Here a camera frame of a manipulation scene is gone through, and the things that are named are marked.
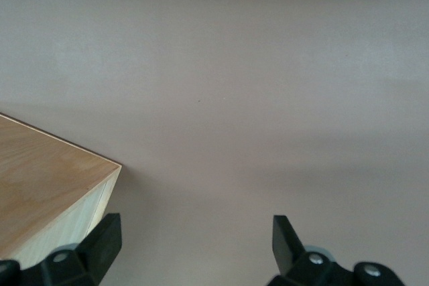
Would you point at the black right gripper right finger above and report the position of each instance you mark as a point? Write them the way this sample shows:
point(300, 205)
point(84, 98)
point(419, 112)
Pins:
point(295, 262)

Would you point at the light oak wooden cabinet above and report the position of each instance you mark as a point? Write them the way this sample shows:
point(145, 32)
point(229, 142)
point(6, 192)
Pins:
point(50, 172)

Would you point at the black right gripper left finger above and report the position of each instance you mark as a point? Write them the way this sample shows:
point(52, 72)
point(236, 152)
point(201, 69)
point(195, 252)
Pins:
point(97, 246)

